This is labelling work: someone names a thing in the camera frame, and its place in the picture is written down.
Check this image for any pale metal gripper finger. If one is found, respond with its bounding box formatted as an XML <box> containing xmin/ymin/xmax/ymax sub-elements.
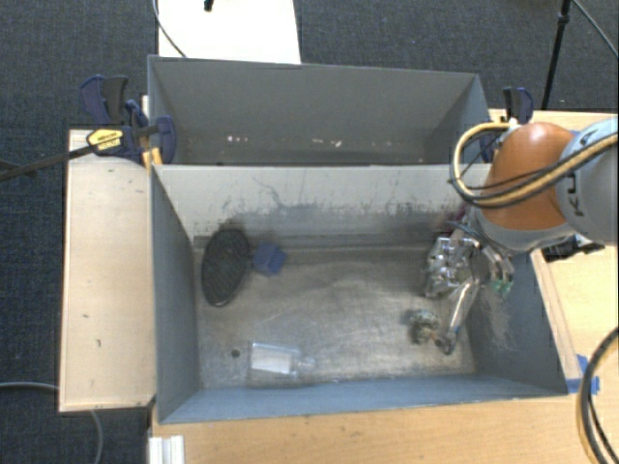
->
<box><xmin>453</xmin><ymin>274</ymin><xmax>485</xmax><ymax>342</ymax></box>
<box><xmin>438</xmin><ymin>285</ymin><xmax>469</xmax><ymax>356</ymax></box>

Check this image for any grey-green toy animal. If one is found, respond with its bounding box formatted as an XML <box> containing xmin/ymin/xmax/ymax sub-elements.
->
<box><xmin>404</xmin><ymin>308</ymin><xmax>442</xmax><ymax>345</ymax></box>

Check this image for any grey metal bin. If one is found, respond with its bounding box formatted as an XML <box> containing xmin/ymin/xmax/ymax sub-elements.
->
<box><xmin>146</xmin><ymin>54</ymin><xmax>570</xmax><ymax>425</ymax></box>

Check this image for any small blue crumpled object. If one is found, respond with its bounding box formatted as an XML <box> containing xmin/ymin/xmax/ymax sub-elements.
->
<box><xmin>251</xmin><ymin>242</ymin><xmax>288</xmax><ymax>277</ymax></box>

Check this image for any clear plastic bottle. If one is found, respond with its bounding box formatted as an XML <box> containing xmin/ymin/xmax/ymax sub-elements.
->
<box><xmin>247</xmin><ymin>340</ymin><xmax>318</xmax><ymax>382</ymax></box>

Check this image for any black oval mesh object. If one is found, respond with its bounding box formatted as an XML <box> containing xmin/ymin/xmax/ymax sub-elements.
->
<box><xmin>200</xmin><ymin>228</ymin><xmax>254</xmax><ymax>308</ymax></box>

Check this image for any pale wood board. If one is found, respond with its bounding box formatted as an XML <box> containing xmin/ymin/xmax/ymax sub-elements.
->
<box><xmin>57</xmin><ymin>128</ymin><xmax>159</xmax><ymax>413</ymax></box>

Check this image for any black cylinder on white bracket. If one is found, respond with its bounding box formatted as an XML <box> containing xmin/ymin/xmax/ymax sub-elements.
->
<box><xmin>540</xmin><ymin>240</ymin><xmax>605</xmax><ymax>263</ymax></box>

